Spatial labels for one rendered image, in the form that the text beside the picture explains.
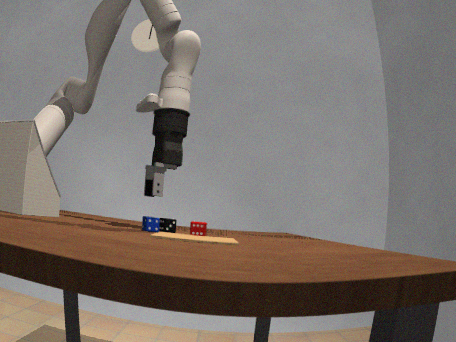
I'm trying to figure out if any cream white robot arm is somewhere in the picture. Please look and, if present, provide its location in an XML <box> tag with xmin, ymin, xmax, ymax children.
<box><xmin>34</xmin><ymin>0</ymin><xmax>201</xmax><ymax>157</ymax></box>

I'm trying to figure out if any black die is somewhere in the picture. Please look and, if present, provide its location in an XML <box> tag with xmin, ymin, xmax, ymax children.
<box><xmin>160</xmin><ymin>218</ymin><xmax>176</xmax><ymax>233</ymax></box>

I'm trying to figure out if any tan square mat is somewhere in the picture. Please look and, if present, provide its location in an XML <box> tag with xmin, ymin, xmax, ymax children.
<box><xmin>150</xmin><ymin>232</ymin><xmax>239</xmax><ymax>246</ymax></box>

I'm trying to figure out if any blue die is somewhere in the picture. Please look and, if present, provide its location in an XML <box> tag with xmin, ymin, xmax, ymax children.
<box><xmin>142</xmin><ymin>216</ymin><xmax>160</xmax><ymax>232</ymax></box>

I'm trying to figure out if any red die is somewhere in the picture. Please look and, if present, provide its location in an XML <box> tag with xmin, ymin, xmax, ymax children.
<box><xmin>190</xmin><ymin>221</ymin><xmax>207</xmax><ymax>236</ymax></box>

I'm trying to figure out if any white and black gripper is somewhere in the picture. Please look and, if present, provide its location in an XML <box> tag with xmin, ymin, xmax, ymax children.
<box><xmin>136</xmin><ymin>87</ymin><xmax>190</xmax><ymax>197</ymax></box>

